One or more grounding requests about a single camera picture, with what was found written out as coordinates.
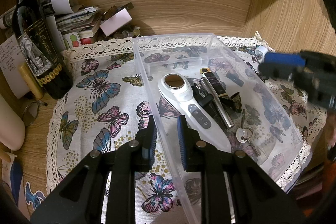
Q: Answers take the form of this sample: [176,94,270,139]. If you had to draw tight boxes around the white handheld massager device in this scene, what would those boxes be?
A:
[158,73,231,152]

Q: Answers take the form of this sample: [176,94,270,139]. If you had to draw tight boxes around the yellow stick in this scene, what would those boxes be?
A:
[18,63,44,100]

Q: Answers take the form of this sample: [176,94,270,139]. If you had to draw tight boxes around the silver metal tube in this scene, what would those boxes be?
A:
[201,77,234,129]

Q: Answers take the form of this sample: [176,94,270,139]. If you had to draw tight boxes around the white note paper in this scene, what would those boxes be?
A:
[0,35,30,99]

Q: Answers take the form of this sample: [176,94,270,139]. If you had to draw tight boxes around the clear plastic organizer bin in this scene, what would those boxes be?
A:
[133,34,303,223]

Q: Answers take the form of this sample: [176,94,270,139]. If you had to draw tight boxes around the stack of books and papers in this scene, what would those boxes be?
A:
[0,0,103,45]

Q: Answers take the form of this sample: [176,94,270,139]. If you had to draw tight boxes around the keys with ring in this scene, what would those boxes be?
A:
[236,109,261,157]

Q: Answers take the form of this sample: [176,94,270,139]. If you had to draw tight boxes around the small white cap bottle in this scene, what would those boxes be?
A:
[255,46,268,56]

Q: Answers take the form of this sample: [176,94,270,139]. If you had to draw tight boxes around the dark wine bottle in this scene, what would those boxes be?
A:
[12,0,73,100]

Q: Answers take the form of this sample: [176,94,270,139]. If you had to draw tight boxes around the small white pink box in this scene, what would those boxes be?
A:
[100,9,132,36]

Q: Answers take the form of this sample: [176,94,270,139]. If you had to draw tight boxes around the butterfly print lace cloth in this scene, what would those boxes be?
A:
[45,31,328,224]

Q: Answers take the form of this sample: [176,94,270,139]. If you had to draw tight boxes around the cream ceramic mug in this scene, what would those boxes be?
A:
[0,96,26,151]

